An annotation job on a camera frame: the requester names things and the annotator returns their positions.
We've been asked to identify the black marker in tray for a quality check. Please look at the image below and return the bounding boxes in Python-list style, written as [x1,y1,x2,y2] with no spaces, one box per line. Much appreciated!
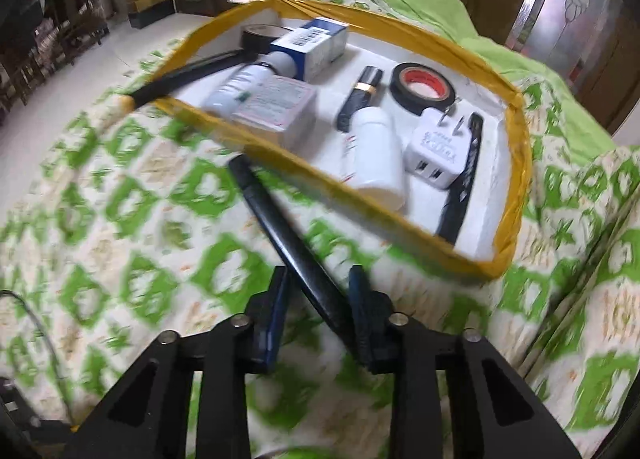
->
[436,112,484,245]

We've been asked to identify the black gold lipstick tube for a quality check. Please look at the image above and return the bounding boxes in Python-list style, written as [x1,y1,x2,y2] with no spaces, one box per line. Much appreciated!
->
[334,66,383,133]

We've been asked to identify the black tape roll white core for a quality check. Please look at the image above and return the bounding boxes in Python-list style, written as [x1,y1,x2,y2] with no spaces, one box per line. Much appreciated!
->
[241,24,291,54]

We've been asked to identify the blue white medicine box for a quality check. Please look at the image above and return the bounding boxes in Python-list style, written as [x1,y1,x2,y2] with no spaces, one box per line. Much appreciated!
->
[270,17,349,82]

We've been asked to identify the dark wooden furniture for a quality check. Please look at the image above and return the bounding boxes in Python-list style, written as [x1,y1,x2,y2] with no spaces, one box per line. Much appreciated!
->
[1,0,110,106]

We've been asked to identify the black marker yellow caps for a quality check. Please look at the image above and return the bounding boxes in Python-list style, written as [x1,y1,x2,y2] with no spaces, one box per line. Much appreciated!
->
[117,49,258,114]

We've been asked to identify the white foam tray yellow tape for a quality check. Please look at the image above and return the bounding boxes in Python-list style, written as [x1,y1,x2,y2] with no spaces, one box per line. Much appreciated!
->
[152,0,532,280]

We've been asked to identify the white pink medicine box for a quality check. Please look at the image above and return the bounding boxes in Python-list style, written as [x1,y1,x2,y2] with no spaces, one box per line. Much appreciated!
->
[231,76,317,149]

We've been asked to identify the white USB wall charger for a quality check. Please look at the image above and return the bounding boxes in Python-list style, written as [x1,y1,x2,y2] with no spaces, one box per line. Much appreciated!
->
[404,100,475,190]

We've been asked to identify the white bottle red label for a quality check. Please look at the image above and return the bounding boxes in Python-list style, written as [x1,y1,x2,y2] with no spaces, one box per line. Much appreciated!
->
[342,106,407,211]

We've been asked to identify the black tape roll red core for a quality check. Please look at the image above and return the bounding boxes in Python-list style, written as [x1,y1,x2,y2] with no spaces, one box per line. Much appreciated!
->
[388,63,457,116]

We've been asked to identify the white bottle green label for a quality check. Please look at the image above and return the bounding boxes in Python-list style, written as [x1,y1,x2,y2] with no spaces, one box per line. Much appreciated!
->
[201,51,296,118]

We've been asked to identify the long black marker pen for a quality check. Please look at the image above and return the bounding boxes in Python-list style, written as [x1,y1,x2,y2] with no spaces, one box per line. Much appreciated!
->
[228,155,357,356]

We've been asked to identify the green patterned quilt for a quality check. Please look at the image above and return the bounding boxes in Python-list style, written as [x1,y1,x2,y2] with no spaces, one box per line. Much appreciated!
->
[1,0,639,458]

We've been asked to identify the black cable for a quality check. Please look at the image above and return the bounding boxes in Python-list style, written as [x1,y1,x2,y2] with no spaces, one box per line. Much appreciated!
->
[0,289,76,428]

